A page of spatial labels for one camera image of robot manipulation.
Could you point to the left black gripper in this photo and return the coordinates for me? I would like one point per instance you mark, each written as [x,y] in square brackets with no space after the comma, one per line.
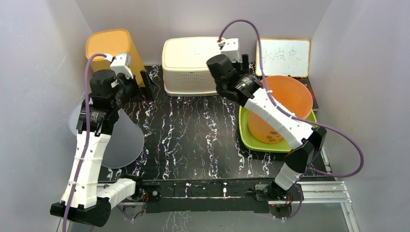
[147,89]

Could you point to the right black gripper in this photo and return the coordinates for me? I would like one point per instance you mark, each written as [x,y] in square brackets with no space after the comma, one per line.
[241,67]

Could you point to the cream perforated basket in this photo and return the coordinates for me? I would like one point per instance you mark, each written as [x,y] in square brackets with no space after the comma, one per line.
[185,72]

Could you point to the orange mesh basket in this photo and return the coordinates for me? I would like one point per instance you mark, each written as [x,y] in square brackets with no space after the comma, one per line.
[112,42]

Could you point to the orange paper bucket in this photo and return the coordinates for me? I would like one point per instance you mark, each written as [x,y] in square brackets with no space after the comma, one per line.
[293,95]

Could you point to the grey and tan bucket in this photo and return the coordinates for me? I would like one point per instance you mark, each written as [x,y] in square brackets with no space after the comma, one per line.
[125,144]

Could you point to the green plastic tray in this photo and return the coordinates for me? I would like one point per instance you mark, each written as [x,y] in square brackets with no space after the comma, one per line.
[252,143]

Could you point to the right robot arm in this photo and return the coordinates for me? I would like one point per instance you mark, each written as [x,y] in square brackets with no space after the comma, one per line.
[305,140]

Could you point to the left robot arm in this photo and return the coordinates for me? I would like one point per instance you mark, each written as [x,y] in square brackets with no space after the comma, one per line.
[82,202]

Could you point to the small whiteboard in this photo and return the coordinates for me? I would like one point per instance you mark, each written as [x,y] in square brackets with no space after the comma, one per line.
[288,57]

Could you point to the dark book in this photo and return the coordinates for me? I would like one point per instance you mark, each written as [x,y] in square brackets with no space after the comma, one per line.
[306,82]

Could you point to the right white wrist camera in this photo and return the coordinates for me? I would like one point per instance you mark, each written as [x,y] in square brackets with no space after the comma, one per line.
[230,48]

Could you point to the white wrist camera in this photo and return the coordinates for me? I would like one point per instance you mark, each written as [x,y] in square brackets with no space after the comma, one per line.
[120,63]
[230,48]

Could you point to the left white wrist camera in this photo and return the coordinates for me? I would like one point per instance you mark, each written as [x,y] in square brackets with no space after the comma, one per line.
[120,63]

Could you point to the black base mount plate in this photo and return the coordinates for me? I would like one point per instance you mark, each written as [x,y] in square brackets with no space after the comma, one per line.
[218,195]

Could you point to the aluminium rail frame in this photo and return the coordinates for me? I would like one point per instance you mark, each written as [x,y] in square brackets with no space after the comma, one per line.
[314,192]

